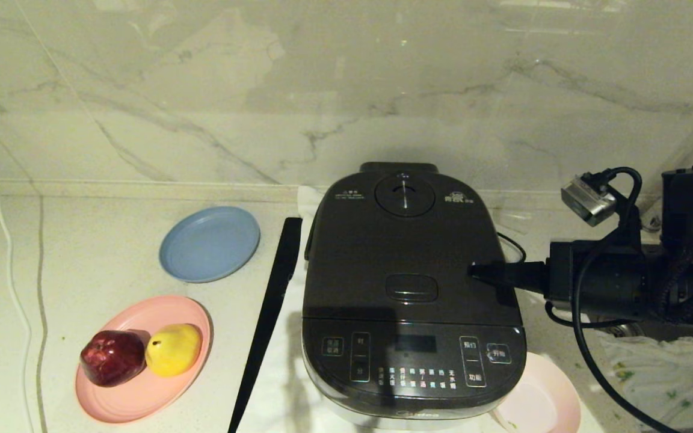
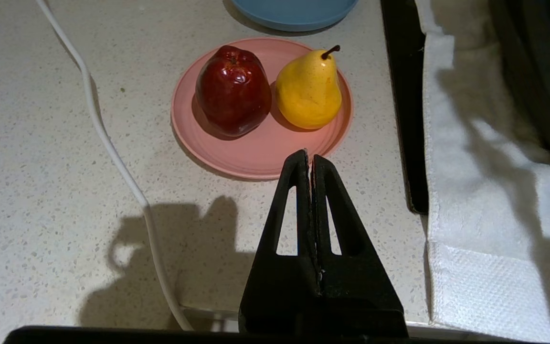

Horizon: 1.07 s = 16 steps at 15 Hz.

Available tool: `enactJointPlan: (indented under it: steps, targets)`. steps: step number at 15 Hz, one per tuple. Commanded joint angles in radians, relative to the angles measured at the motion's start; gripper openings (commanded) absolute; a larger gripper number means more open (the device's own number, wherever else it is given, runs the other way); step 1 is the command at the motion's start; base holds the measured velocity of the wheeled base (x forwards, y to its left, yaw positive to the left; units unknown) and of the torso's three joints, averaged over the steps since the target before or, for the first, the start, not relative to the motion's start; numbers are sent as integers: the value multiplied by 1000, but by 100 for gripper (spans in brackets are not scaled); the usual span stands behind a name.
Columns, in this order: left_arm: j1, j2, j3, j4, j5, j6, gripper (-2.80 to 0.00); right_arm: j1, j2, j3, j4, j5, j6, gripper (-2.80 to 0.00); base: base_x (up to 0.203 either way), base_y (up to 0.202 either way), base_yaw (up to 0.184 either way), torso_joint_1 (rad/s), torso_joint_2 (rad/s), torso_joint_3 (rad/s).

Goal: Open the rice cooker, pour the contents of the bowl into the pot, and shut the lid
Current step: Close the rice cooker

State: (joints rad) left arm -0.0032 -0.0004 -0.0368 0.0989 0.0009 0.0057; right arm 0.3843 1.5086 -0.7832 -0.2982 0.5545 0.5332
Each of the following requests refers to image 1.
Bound black rice cooker lid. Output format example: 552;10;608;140
303;161;525;328

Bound pink plastic bowl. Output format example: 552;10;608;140
494;352;582;433

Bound white cloth with green specks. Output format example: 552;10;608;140
599;331;693;431

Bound long black flat strip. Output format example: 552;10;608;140
227;217;303;433

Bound blue plastic plate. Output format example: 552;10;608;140
159;206;261;284

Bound yellow pear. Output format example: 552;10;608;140
145;324;203;378

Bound pink plastic plate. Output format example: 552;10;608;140
75;295;214;424

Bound red apple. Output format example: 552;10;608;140
79;330;146;388

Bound black power cord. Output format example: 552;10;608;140
496;232;528;263

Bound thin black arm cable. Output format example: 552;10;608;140
544;167;684;433

